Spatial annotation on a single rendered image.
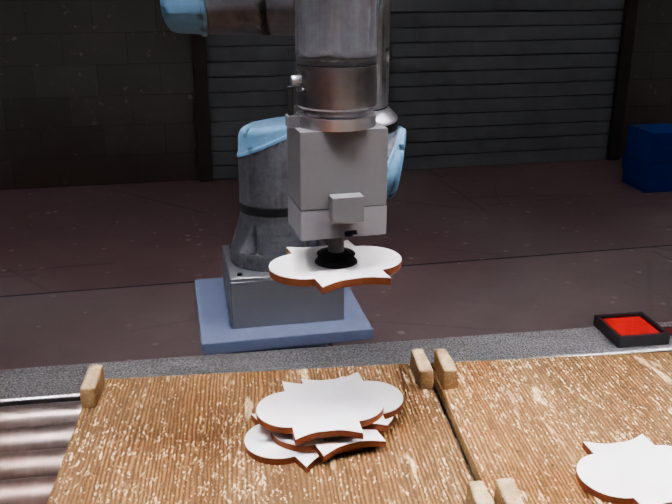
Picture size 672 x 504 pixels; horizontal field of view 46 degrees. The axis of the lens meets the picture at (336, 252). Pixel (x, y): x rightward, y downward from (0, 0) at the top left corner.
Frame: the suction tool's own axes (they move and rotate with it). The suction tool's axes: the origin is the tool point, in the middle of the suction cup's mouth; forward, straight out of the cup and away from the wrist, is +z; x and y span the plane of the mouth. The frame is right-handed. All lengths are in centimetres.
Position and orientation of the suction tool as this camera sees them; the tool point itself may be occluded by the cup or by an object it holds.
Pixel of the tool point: (335, 272)
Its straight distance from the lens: 80.1
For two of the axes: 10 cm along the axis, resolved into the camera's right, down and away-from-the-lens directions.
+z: 0.0, 9.4, 3.4
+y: 9.7, -0.8, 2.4
